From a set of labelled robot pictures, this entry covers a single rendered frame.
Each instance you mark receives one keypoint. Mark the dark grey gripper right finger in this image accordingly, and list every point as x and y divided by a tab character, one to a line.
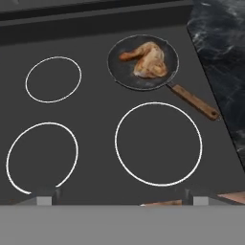
197	195

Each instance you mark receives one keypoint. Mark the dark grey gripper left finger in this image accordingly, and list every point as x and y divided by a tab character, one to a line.
48	194

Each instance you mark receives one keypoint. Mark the browned chicken piece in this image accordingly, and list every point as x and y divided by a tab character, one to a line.
150	62

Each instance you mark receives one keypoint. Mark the brown wooden cupboard front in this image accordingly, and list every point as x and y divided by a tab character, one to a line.
235	197

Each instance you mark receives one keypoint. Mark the dark grey hob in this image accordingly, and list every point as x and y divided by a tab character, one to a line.
95	127

